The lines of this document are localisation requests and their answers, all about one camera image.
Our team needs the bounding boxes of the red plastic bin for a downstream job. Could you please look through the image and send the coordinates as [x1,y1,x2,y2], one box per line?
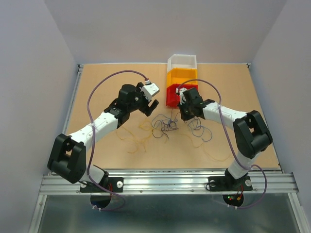
[166,82,199,108]

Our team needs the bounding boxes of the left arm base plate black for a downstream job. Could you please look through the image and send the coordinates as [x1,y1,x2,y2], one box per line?
[80,176,124,193]

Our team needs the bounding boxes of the yellow plastic bin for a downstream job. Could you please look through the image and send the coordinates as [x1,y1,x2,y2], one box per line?
[166,68,198,87]

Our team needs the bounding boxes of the thin coloured wires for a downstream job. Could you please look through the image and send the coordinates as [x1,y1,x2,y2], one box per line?
[116,106,231,163]

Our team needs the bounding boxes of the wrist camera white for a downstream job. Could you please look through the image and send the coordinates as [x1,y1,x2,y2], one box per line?
[141,83,160,101]
[175,88,187,105]

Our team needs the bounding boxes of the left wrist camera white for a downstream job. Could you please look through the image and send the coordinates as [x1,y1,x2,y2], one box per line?
[141,83,160,101]

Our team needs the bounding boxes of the aluminium frame rail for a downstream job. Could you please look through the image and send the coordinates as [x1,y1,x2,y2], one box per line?
[39,169,299,196]

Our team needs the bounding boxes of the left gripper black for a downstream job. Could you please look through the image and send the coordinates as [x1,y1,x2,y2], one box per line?
[128,83,158,117]

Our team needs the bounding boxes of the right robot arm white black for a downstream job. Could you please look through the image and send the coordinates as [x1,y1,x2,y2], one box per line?
[176,88,273,192]

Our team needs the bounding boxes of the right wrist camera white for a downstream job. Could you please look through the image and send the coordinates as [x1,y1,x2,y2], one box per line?
[175,88,187,105]

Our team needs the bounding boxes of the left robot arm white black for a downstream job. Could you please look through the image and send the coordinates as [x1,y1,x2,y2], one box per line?
[47,81,159,191]

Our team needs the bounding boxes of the white plastic bin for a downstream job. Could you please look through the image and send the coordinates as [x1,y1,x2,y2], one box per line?
[167,54,197,72]

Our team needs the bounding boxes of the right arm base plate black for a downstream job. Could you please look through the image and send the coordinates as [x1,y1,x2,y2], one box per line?
[208,176,253,192]

